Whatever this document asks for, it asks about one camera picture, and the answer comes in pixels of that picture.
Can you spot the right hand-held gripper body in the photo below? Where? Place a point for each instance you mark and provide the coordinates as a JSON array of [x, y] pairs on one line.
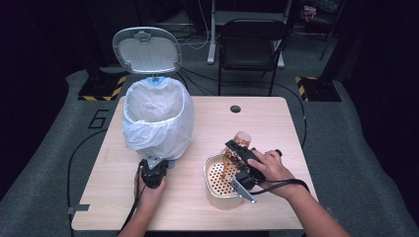
[[248, 177]]

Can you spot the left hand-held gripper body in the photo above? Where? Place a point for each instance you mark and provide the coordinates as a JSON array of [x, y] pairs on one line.
[[154, 174]]

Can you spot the white container with perforated strainer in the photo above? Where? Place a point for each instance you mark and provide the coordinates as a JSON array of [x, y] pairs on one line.
[[217, 197]]

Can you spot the white lidded trash can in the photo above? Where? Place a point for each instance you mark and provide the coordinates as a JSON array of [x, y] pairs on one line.
[[148, 52]]

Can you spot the person's left hand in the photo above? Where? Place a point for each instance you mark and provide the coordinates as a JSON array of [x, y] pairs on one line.
[[150, 197]]

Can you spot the person's right hand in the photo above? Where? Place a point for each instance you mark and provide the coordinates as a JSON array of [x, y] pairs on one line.
[[273, 171]]

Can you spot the grey tape strip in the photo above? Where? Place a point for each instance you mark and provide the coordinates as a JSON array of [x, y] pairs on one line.
[[78, 208]]

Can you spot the black folding chair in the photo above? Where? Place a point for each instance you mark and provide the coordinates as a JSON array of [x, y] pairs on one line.
[[250, 49]]

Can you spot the hazard striped stand base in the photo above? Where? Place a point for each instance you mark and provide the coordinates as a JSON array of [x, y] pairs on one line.
[[99, 89], [319, 90]]

